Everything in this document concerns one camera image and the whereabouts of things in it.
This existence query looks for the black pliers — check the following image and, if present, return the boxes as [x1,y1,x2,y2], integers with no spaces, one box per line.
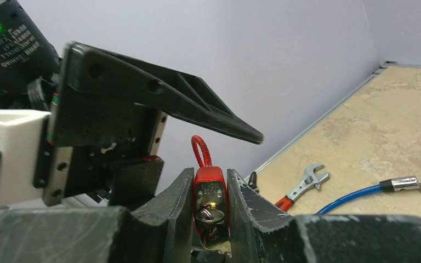
[247,171,259,193]

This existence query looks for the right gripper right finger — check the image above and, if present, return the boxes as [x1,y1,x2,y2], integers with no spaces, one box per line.
[227,169,421,262]

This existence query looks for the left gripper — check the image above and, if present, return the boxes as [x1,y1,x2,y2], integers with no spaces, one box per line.
[34,42,264,207]

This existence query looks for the red cable seal lock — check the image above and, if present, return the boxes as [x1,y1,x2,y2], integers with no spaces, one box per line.
[191,135,229,227]

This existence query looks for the red handled adjustable wrench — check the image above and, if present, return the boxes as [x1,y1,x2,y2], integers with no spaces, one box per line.
[274,163,330,211]

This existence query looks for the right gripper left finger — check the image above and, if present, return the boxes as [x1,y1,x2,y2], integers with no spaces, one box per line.
[0,168,194,262]

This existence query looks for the key bunch with black fob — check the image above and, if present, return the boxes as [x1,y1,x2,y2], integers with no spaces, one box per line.
[194,202,232,258]

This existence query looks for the blue cable lock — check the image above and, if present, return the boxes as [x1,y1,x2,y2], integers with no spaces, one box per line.
[316,176,420,215]

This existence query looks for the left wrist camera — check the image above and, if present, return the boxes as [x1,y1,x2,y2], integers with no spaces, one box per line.
[0,110,50,206]

